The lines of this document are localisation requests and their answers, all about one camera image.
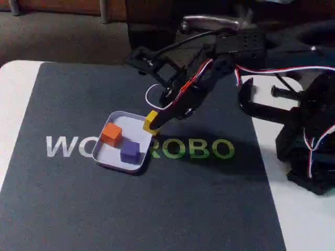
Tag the yellow wooden block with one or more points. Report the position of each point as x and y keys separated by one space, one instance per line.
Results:
x=149 y=119

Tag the orange wooden block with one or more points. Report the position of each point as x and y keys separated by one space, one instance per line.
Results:
x=111 y=133

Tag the white rectangular tray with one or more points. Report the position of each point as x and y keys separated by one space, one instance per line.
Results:
x=112 y=157

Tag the purple wooden block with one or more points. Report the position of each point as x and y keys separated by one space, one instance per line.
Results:
x=129 y=153

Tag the black table clamp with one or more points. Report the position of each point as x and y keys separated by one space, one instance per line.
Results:
x=261 y=107

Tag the chrome chair base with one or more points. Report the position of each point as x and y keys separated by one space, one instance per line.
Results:
x=209 y=21

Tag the grey metal furniture leg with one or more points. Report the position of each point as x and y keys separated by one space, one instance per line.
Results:
x=13 y=6
x=104 y=11

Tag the dark mat with WOWROBO print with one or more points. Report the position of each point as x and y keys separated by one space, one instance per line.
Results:
x=78 y=204

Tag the black gripper camera mount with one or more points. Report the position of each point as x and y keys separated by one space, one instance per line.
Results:
x=141 y=58

